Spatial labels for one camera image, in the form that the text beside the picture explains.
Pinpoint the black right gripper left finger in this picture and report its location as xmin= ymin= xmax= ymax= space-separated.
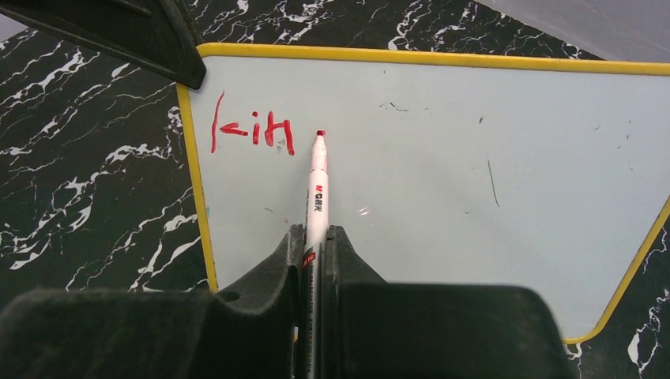
xmin=1 ymin=225 xmax=303 ymax=378

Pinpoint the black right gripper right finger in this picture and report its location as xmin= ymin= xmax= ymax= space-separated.
xmin=322 ymin=226 xmax=572 ymax=378

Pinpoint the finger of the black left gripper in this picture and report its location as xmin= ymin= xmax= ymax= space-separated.
xmin=1 ymin=0 xmax=206 ymax=89

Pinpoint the white red whiteboard marker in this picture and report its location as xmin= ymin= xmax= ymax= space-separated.
xmin=301 ymin=129 xmax=329 ymax=378

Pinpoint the yellow framed whiteboard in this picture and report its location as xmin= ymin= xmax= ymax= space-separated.
xmin=177 ymin=43 xmax=669 ymax=343

